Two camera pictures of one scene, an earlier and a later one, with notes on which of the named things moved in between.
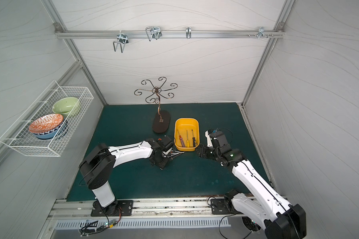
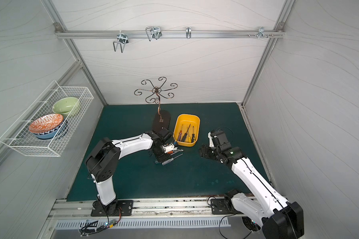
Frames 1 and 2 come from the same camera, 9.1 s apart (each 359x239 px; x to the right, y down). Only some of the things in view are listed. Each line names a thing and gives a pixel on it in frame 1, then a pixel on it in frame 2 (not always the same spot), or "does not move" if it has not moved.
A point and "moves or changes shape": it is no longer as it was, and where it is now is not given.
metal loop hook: [154, 32] does not move
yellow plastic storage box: [183, 124] does not move
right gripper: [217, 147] does not move
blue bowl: [53, 133] does not move
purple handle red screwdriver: [181, 140] moves or changes shape
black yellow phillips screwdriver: [194, 141] moves or changes shape
